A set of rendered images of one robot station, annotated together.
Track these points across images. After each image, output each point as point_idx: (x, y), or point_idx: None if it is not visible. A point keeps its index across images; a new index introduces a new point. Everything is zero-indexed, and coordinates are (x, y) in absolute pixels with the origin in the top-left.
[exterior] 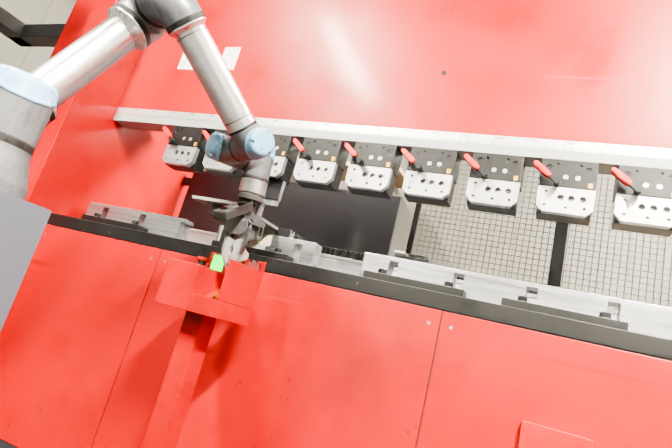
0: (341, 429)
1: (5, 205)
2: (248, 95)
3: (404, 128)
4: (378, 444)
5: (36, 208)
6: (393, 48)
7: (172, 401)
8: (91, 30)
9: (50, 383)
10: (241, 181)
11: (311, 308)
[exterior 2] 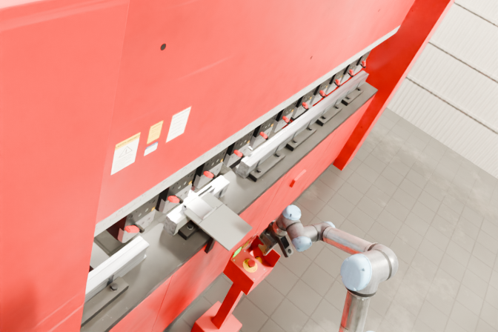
0: None
1: None
2: (198, 143)
3: (284, 101)
4: (258, 219)
5: None
6: (297, 50)
7: (241, 296)
8: (367, 310)
9: None
10: (284, 232)
11: (247, 213)
